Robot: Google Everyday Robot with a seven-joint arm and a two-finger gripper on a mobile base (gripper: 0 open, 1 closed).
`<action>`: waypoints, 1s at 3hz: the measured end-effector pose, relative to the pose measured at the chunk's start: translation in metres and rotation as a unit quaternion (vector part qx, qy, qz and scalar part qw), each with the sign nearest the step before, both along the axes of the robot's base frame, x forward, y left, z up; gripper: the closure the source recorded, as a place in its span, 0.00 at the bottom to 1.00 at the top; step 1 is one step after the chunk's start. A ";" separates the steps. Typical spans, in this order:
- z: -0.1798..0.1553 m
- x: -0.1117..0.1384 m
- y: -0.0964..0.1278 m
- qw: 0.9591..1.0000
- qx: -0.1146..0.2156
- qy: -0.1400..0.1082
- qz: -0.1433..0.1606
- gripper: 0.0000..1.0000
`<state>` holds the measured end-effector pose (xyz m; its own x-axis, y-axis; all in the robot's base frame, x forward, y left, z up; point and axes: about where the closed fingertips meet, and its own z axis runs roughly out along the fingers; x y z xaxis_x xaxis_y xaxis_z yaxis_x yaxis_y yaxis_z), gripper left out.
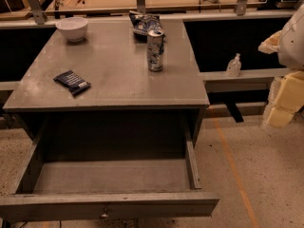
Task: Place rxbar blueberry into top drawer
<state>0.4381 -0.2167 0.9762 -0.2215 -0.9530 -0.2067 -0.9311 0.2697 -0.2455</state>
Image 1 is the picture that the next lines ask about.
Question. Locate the open grey top drawer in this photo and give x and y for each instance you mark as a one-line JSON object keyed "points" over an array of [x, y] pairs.
{"points": [[135, 164]]}

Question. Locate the blue chip bag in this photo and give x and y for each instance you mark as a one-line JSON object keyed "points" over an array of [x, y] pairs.
{"points": [[143, 23]]}

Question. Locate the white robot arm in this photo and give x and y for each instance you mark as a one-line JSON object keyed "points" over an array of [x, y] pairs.
{"points": [[288, 43]]}

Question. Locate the white ceramic bowl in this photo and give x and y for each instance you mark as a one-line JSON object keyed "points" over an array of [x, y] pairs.
{"points": [[73, 28]]}

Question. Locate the clear sanitizer pump bottle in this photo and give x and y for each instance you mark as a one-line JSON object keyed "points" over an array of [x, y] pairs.
{"points": [[234, 66]]}

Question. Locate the metal drawer knob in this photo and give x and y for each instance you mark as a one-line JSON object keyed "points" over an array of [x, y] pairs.
{"points": [[104, 214]]}

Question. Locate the silver drink can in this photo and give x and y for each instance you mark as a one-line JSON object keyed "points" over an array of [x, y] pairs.
{"points": [[155, 49]]}

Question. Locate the dark blue rxbar wrapper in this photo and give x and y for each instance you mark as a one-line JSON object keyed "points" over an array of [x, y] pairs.
{"points": [[73, 82]]}

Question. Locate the grey cabinet with top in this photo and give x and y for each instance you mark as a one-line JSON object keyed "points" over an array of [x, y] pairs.
{"points": [[114, 61]]}

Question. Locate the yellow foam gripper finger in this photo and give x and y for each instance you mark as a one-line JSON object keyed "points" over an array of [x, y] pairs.
{"points": [[286, 97]]}

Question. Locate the grey metal rail bracket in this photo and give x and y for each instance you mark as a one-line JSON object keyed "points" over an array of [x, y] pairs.
{"points": [[37, 12]]}

